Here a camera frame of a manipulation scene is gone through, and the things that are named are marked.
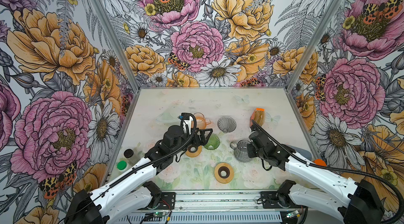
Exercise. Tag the green glass dripper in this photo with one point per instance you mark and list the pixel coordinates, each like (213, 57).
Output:
(213, 142)

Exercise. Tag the aluminium rail frame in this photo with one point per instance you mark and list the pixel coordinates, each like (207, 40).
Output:
(223, 207)

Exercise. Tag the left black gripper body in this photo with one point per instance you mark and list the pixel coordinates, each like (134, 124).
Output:
(195, 141)

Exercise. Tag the green circuit board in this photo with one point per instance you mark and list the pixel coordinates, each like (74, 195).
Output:
(293, 214)

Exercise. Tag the wooden ring holder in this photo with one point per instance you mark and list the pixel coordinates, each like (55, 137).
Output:
(224, 173)
(193, 151)

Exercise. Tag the clear grey glass carafe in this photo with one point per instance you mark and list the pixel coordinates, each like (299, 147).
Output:
(240, 150)

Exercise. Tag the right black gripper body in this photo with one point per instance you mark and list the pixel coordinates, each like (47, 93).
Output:
(252, 152)

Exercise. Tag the wooden ring holder near green dripper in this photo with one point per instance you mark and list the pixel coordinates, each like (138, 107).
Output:
(193, 151)

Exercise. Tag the orange coffee filter pack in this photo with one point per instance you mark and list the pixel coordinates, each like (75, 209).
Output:
(258, 116)

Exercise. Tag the blue grey oval sponge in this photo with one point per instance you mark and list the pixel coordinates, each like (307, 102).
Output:
(306, 153)

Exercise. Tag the wooden ring holder front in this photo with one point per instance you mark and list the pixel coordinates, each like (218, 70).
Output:
(224, 173)

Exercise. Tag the black lid jar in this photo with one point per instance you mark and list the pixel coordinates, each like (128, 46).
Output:
(130, 155)

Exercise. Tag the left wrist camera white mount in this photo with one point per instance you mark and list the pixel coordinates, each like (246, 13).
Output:
(186, 123)

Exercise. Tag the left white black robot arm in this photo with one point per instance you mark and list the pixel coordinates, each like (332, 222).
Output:
(134, 189)

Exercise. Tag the orange lid bottle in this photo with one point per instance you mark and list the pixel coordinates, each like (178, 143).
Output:
(319, 163)

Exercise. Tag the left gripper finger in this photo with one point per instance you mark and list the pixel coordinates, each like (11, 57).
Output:
(205, 143)
(206, 132)

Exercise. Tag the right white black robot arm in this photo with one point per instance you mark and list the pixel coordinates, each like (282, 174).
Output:
(342, 198)

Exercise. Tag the clear grey glass dripper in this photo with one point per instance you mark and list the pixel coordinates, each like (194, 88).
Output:
(226, 124)

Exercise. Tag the green lid bottle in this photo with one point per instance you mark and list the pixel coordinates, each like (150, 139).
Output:
(122, 167)

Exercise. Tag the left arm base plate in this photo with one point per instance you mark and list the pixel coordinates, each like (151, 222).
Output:
(163, 201)

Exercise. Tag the orange glass carafe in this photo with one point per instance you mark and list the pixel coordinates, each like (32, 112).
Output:
(200, 121)

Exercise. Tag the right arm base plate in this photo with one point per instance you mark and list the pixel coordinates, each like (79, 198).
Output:
(271, 200)

